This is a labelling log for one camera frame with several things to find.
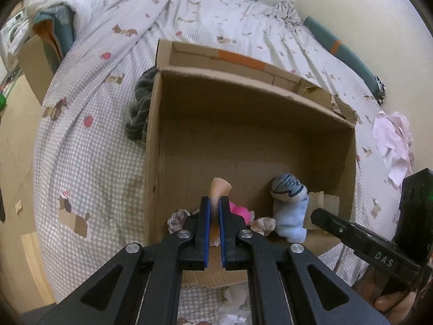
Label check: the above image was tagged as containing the white sock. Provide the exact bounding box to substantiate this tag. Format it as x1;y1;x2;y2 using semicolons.
219;282;250;316

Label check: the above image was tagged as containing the cream scrunchie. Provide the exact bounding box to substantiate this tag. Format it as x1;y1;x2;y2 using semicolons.
250;217;276;236

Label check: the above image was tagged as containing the light blue fluffy scrunchie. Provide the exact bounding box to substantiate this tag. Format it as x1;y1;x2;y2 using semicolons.
271;185;309;243

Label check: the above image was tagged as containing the lace grey scrunchie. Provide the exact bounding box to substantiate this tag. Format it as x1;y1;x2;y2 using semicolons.
167;209;191;234

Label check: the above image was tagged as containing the pink soft toy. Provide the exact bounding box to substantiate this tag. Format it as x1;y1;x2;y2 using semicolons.
229;200;255;225

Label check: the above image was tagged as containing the grey blue sock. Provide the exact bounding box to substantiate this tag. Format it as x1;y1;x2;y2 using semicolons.
271;173;304;198

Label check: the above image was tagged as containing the beige stocking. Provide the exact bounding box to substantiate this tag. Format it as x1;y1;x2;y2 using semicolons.
208;178;232;246

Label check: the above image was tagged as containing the person's right hand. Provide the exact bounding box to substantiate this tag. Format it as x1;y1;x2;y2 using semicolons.
352;266;417;324

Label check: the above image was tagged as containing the clear plastic label wrapper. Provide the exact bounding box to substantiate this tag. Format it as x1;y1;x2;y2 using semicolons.
219;311;251;325

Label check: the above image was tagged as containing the pink white clothes pile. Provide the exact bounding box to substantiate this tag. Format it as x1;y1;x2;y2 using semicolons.
373;111;415;189

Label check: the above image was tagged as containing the checkered dog-print bedsheet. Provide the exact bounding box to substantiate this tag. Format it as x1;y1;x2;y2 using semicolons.
32;0;412;325

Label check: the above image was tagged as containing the dark striped cloth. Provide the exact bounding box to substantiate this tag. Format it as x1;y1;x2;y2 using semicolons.
125;67;157;145

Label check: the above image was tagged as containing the teal bolster cushion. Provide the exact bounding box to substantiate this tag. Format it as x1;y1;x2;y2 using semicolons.
304;16;386;105

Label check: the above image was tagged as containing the cardboard bedside box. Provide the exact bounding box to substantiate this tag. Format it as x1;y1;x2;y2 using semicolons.
18;35;61;105

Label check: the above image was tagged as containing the white washing machine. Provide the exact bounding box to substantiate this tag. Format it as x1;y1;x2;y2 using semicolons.
1;8;29;70

